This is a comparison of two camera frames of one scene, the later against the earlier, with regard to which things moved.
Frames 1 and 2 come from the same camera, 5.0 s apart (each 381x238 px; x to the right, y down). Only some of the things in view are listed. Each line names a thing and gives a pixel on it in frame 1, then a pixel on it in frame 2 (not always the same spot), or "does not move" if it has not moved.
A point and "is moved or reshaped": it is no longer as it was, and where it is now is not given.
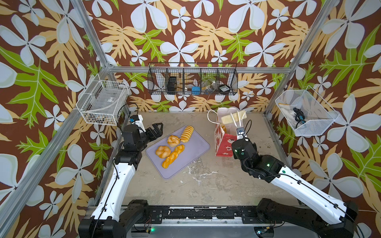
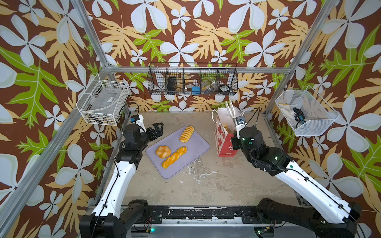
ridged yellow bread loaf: (186, 134) does not move
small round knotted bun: (173, 141) → (225, 126)
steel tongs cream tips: (239, 125) is moved or reshaped
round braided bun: (162, 151) does not move
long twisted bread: (171, 157) does not move
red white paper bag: (225, 134) does not move
